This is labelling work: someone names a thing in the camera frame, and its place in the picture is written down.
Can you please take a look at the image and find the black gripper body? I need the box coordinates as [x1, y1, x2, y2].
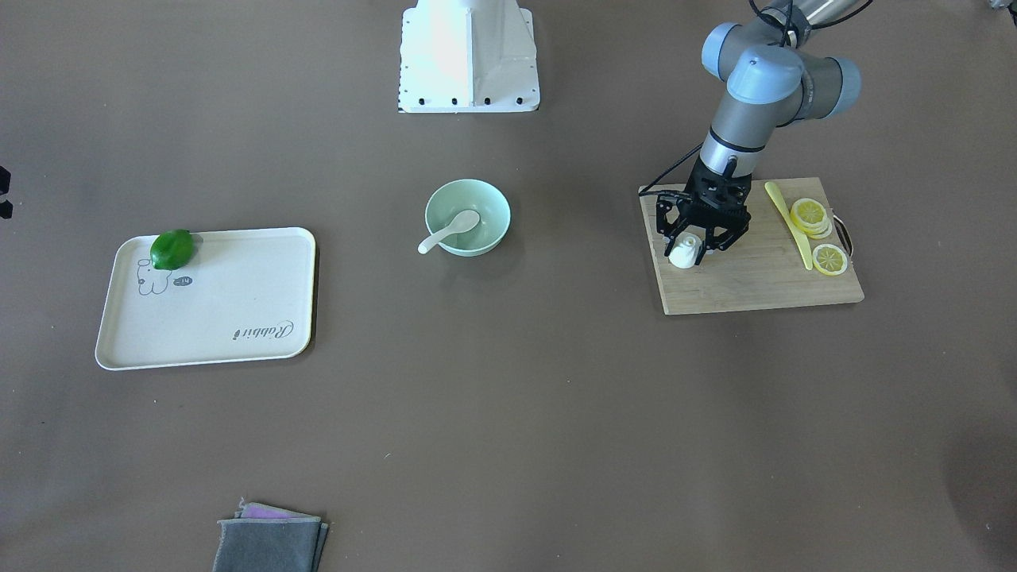
[676, 155, 752, 231]

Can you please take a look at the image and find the white steamed bun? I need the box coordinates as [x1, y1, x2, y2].
[667, 232, 702, 270]

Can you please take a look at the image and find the white ceramic spoon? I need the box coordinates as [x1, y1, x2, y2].
[417, 210, 480, 254]

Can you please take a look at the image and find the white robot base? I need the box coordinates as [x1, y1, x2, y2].
[397, 1, 541, 114]

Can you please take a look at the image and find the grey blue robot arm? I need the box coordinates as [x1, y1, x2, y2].
[645, 1, 868, 261]

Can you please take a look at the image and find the mint green bowl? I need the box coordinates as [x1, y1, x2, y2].
[424, 179, 512, 258]

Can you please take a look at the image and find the yellow plastic knife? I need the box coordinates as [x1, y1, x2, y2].
[765, 180, 814, 271]

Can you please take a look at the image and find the upper lemon slice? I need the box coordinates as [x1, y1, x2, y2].
[789, 198, 833, 240]

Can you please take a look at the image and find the lemon slice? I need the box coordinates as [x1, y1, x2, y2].
[811, 243, 850, 276]
[789, 198, 833, 240]

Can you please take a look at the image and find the lower lemon slice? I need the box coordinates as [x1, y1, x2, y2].
[811, 243, 850, 276]

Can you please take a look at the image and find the cream rabbit tray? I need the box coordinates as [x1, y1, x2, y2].
[95, 227, 317, 371]

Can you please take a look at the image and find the green lime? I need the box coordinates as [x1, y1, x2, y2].
[149, 229, 195, 271]

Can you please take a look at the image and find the folded grey cloth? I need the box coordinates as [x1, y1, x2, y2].
[213, 500, 330, 571]

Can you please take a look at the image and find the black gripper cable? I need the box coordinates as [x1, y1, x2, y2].
[638, 142, 705, 199]

